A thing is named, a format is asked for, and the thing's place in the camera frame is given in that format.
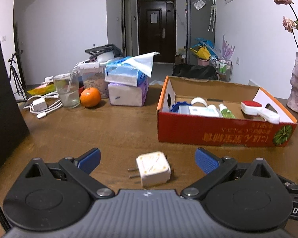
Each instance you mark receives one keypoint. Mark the pink bin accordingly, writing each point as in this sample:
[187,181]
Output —
[203,62]

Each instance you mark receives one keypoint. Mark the metal trolley with bottles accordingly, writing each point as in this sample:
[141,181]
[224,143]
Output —
[222,68]

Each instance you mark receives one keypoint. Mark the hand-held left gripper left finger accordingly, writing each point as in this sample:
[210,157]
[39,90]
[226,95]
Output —
[89,160]

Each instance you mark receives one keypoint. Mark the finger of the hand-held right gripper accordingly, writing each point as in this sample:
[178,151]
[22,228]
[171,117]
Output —
[295,187]

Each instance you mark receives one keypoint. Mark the blue folded frame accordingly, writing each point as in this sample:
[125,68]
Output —
[205,41]

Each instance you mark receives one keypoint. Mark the grey refrigerator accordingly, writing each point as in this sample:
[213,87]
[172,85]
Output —
[200,24]

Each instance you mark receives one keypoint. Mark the blue tissue pack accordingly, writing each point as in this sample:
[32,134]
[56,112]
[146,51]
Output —
[124,73]

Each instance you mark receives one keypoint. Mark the yellow flat packet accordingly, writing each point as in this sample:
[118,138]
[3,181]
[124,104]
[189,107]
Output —
[41,89]

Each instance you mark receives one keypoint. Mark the black camera tripod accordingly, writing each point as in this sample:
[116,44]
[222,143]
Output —
[15,76]

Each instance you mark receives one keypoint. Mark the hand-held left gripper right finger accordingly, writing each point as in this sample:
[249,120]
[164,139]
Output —
[206,160]

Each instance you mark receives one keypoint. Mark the white charger brick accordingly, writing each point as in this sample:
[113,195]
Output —
[38,104]

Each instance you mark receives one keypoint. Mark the blue ridged bottle cap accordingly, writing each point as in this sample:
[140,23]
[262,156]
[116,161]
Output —
[175,106]

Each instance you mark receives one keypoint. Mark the green spray bottle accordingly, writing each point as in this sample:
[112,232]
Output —
[227,112]

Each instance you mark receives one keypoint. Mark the purple white tissue pack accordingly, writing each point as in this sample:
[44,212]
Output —
[125,94]

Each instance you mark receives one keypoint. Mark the purple wing wall decoration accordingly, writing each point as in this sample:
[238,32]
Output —
[227,48]

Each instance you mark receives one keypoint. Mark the clear glass cup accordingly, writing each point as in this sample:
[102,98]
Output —
[67,91]

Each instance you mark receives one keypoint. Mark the white lint brush red pad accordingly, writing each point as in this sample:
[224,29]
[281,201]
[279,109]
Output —
[250,105]

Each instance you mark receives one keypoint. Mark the red orange cardboard box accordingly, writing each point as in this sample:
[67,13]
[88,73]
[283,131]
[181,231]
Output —
[213,133]

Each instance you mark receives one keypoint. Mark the white folded umbrella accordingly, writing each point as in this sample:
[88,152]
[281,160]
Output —
[212,14]

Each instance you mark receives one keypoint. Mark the white plug adapter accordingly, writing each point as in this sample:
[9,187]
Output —
[152,168]

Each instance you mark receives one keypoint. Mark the clear food container white lid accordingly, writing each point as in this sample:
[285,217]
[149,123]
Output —
[93,79]

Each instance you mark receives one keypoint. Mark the black folding stand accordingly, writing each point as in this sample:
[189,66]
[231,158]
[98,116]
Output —
[104,49]

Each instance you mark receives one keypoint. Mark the white flat box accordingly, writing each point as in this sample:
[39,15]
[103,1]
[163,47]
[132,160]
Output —
[57,78]

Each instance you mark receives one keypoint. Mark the dark brown entrance door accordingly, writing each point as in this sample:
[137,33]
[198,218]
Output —
[156,34]

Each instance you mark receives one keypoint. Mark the small brown cardboard box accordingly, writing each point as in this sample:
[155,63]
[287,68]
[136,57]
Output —
[180,58]

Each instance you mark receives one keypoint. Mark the clear plastic bag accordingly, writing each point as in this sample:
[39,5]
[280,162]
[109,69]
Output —
[199,4]

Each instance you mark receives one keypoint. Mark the orange fruit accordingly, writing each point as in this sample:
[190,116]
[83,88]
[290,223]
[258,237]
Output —
[90,97]

